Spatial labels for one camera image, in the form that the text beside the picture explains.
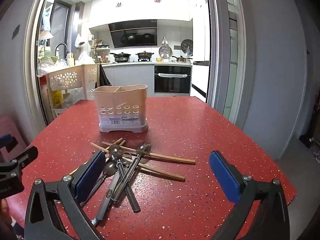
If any black kitchen faucet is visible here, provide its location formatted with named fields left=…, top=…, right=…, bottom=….
left=54, top=43, right=69, bottom=60

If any pot with lid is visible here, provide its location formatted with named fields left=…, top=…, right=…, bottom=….
left=136, top=51, right=154, bottom=62

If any pink plastic utensil holder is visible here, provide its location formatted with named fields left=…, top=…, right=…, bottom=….
left=93, top=84, right=148, bottom=133

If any pink plastic storage rack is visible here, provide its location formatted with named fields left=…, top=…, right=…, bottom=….
left=46, top=64, right=99, bottom=119

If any white refrigerator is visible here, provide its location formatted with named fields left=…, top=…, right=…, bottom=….
left=190, top=0, right=210, bottom=102

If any black built-in oven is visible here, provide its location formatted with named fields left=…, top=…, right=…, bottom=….
left=154, top=65, right=191, bottom=94

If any dark hanging garment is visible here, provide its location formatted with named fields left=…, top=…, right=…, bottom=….
left=99, top=64, right=112, bottom=86

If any steel spoon dark handle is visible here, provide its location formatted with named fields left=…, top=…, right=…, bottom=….
left=108, top=144, right=140, bottom=213

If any black wok on stove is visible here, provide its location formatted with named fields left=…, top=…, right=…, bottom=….
left=110, top=53, right=131, bottom=63

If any round black trivet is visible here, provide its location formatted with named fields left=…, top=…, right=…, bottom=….
left=181, top=39, right=193, bottom=56

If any small saucepan on counter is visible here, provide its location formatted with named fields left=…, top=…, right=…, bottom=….
left=172, top=56, right=192, bottom=63

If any white plastic bag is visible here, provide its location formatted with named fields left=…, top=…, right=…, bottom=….
left=74, top=34, right=85, bottom=48

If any wooden chopstick patterned end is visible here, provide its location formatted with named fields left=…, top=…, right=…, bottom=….
left=102, top=141, right=196, bottom=165

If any black range hood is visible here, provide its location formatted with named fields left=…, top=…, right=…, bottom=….
left=108, top=20, right=157, bottom=48

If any hanging steamer rack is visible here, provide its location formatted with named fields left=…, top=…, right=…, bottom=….
left=158, top=36, right=172, bottom=59

